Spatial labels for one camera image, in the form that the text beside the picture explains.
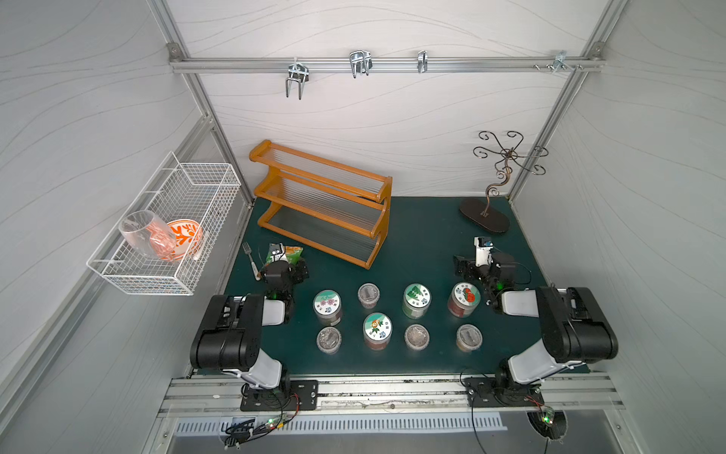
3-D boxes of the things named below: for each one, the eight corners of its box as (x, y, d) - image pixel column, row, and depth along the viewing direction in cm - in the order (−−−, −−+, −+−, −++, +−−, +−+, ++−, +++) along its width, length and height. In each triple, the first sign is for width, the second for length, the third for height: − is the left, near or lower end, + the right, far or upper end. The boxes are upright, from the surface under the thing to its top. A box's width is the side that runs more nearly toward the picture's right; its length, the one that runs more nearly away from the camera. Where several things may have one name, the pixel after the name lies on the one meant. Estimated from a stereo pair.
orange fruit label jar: (363, 350, 81) (363, 342, 76) (364, 321, 87) (363, 312, 81) (391, 350, 81) (393, 342, 76) (390, 321, 87) (392, 312, 81)
